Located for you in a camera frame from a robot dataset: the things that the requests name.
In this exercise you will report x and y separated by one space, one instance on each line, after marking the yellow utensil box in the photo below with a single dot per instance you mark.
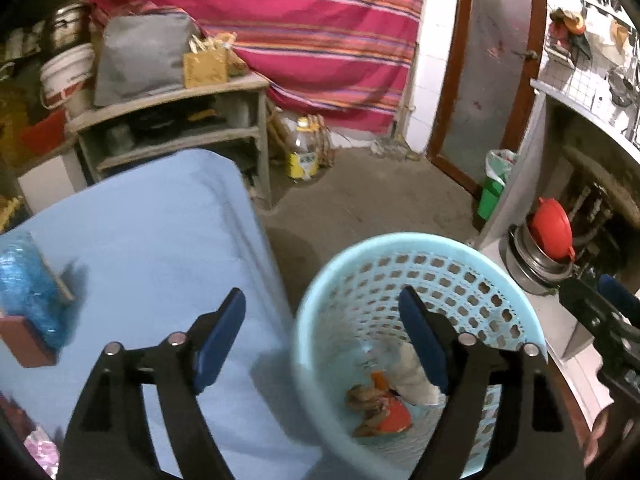
207 61

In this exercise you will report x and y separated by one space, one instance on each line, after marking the white plastic bucket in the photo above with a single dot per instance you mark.
67 81

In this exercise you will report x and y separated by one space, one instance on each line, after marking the pink foil wrapper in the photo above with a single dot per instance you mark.
44 451

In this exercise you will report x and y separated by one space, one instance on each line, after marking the light blue tablecloth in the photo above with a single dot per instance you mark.
145 253

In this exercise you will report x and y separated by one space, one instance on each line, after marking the green bin with bag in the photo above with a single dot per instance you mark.
498 167

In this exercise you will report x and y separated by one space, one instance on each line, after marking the red plastic lid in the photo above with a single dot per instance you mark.
551 230

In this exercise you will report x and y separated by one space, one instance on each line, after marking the kitchen counter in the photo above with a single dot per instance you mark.
569 154

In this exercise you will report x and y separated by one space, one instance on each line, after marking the steel cooking pot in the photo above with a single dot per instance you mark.
66 28

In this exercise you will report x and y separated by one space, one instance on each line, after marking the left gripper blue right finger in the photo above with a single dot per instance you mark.
533 437

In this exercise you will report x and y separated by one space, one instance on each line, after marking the maroon scouring pad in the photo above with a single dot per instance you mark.
25 343

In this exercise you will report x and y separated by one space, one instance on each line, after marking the blue plastic bag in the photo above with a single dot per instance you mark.
24 294

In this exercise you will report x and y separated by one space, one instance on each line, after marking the grey low shelf table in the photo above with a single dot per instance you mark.
229 119

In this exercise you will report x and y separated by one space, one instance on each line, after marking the person's right hand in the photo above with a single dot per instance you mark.
604 431

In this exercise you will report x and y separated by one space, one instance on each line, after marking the light blue plastic basket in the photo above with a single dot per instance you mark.
394 304

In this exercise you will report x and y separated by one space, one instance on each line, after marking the brown framed door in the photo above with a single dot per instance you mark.
486 97

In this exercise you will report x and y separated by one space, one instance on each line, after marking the red woven basket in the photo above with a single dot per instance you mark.
45 136

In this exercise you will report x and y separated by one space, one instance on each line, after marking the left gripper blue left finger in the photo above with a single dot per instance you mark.
109 436

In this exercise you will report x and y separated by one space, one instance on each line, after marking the printed packet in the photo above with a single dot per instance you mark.
60 290

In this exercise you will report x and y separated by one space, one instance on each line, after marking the oil bottle yellow label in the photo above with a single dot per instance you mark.
303 158

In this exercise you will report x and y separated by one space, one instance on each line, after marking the clear orange plastic wrapper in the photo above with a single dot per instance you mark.
383 413

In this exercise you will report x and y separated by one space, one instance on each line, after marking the grey fabric cover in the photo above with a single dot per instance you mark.
142 55

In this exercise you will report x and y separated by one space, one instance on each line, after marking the stacked steel pots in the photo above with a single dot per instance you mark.
529 266

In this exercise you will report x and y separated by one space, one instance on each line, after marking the red striped hanging cloth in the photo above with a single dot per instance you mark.
346 60

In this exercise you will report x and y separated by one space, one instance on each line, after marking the white cabinet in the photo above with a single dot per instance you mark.
52 181

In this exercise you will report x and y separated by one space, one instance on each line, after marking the beige cloth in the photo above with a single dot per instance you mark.
407 377

